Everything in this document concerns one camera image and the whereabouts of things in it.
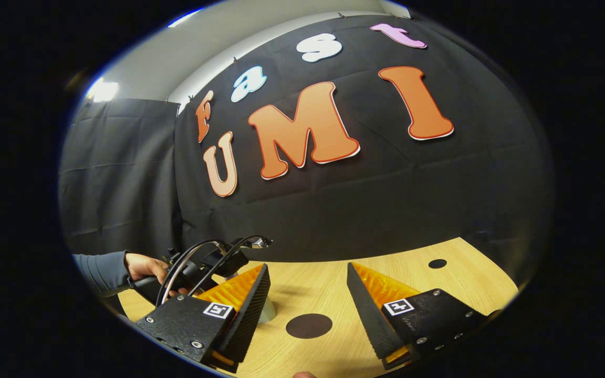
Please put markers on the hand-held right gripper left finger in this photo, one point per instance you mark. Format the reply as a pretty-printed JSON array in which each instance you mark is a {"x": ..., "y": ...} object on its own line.
[{"x": 252, "y": 315}]

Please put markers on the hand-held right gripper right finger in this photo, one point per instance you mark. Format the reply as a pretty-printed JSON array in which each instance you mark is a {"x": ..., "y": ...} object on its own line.
[{"x": 368, "y": 315}]

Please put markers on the dark brown round coaster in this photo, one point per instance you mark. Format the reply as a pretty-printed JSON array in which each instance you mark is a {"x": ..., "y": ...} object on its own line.
[{"x": 309, "y": 326}]

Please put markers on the wooden desktop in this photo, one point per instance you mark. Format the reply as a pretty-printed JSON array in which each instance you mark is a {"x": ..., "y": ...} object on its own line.
[{"x": 323, "y": 283}]

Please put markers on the black backdrop cloth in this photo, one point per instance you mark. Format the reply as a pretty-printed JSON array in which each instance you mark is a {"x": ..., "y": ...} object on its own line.
[{"x": 386, "y": 199}]

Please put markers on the ceiling light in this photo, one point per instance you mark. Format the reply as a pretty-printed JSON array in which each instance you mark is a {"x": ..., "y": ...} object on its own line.
[{"x": 103, "y": 90}]

